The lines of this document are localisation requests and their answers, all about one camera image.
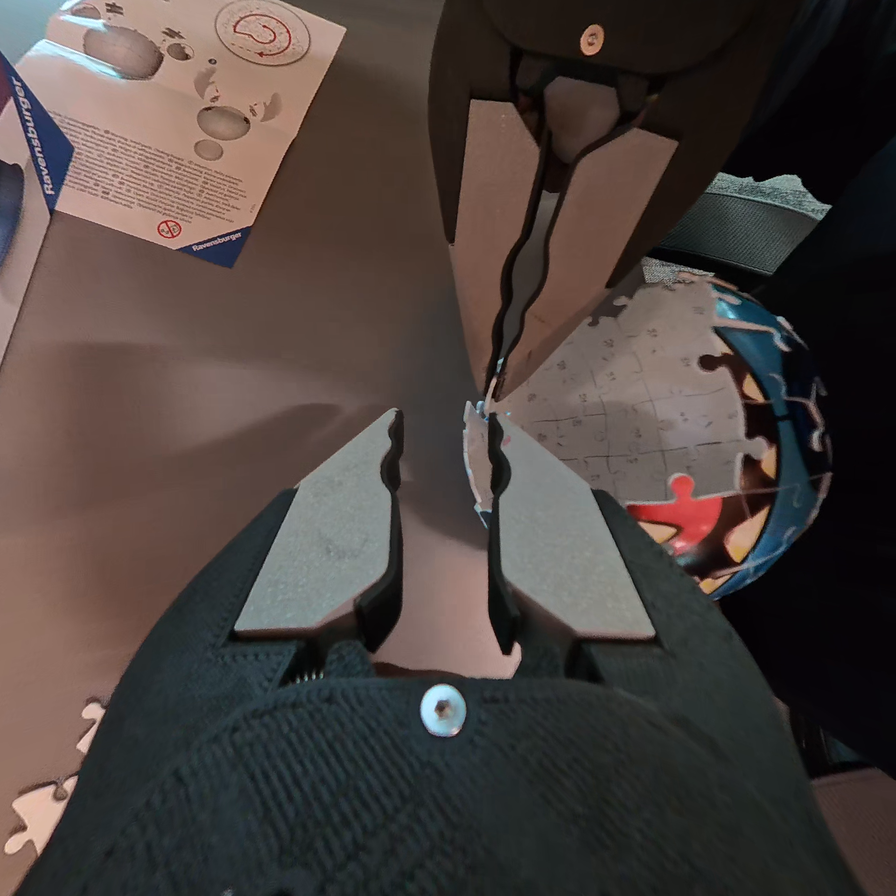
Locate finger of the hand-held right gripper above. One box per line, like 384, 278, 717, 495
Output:
448, 98, 561, 396
493, 125, 680, 403

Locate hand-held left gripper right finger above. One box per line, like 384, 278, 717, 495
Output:
486, 412, 659, 658

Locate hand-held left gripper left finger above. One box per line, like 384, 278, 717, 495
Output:
232, 407, 407, 655

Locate blue white puzzle ball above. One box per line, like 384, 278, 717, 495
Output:
463, 269, 834, 603

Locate white puzzle pieces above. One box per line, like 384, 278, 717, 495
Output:
0, 693, 106, 858

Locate colourful cardboard puzzle box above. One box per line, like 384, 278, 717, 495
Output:
0, 52, 74, 368

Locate white instruction leaflet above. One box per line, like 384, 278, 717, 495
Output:
15, 0, 347, 270

